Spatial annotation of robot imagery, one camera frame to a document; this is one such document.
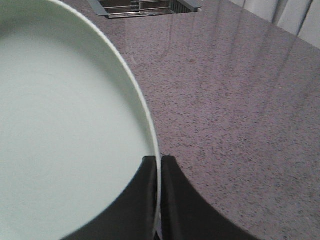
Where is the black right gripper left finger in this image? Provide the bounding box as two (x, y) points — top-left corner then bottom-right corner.
(64, 156), (158, 240)

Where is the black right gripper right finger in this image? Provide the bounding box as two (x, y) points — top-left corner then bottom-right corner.
(160, 155), (256, 240)

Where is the light green round plate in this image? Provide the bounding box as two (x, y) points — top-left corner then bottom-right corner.
(0, 0), (161, 240)

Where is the roll-up dish drying rack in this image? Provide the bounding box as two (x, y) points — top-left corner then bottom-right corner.
(88, 0), (202, 19)

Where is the white pleated curtain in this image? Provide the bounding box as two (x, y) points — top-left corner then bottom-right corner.
(232, 0), (320, 48)

